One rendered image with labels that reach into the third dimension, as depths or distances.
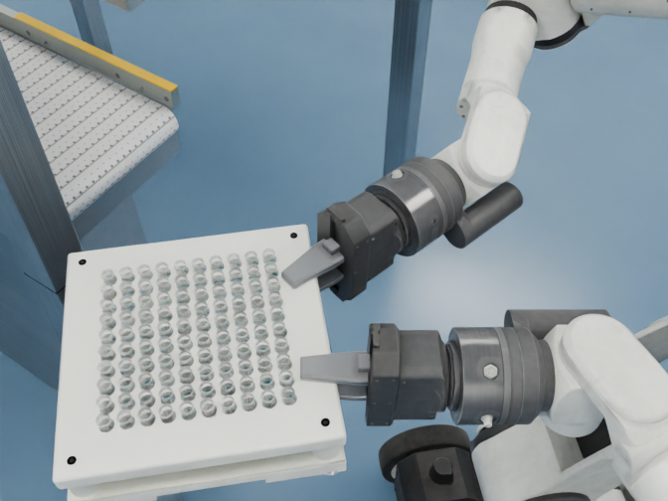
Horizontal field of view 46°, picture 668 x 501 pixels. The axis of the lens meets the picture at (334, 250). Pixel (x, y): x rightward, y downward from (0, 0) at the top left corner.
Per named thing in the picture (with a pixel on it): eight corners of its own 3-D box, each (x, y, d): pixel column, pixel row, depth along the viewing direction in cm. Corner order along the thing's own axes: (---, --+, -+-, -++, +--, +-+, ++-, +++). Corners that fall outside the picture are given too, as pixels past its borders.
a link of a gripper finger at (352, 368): (300, 355, 71) (368, 355, 71) (299, 386, 69) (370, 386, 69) (299, 345, 70) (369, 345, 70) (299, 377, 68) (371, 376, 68)
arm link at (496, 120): (461, 164, 81) (491, 61, 86) (421, 191, 89) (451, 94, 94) (513, 191, 83) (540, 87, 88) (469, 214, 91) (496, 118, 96)
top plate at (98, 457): (72, 263, 81) (66, 251, 79) (307, 235, 83) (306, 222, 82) (57, 491, 65) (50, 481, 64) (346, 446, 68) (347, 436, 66)
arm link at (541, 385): (491, 449, 74) (611, 448, 74) (515, 394, 65) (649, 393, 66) (475, 347, 81) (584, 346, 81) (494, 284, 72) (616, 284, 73)
